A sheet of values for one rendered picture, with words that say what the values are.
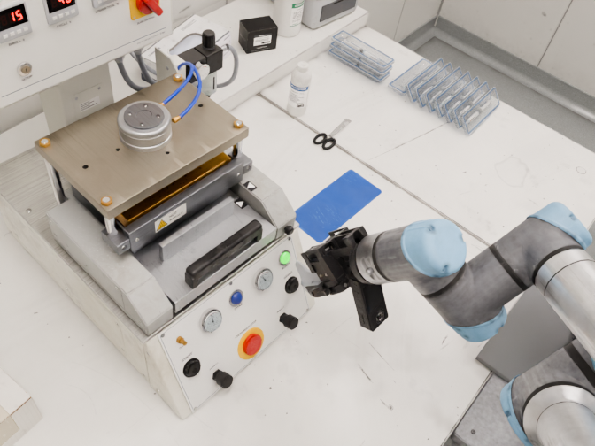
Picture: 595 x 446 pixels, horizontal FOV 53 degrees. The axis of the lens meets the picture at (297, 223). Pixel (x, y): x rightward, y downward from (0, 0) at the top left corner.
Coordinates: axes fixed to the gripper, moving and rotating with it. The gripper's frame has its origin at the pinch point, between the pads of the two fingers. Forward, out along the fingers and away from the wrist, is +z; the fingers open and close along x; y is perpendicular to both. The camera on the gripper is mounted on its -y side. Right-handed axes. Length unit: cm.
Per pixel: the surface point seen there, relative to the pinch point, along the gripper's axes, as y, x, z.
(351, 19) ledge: 44, -83, 40
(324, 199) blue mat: 7.6, -27.2, 21.0
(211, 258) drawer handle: 14.3, 15.6, -5.4
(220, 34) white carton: 55, -39, 40
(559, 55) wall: -10, -229, 73
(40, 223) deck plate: 33.2, 28.6, 17.6
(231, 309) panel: 4.1, 13.4, 3.8
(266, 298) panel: 1.5, 6.1, 5.5
